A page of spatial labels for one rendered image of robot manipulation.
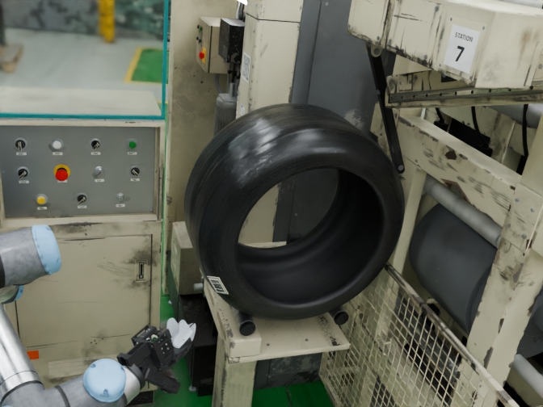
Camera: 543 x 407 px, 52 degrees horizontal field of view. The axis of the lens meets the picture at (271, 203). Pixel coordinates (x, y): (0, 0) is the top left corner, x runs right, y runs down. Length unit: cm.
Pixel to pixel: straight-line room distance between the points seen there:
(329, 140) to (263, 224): 56
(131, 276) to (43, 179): 48
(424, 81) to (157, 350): 95
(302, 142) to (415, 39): 34
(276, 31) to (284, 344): 89
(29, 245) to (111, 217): 78
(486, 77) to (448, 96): 29
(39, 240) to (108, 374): 38
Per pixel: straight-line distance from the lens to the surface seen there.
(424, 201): 229
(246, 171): 129
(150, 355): 128
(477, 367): 145
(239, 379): 218
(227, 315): 164
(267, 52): 161
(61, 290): 217
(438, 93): 148
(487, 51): 116
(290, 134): 131
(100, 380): 108
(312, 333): 172
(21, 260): 131
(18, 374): 111
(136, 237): 206
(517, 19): 118
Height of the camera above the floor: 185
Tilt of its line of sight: 25 degrees down
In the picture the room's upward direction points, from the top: 7 degrees clockwise
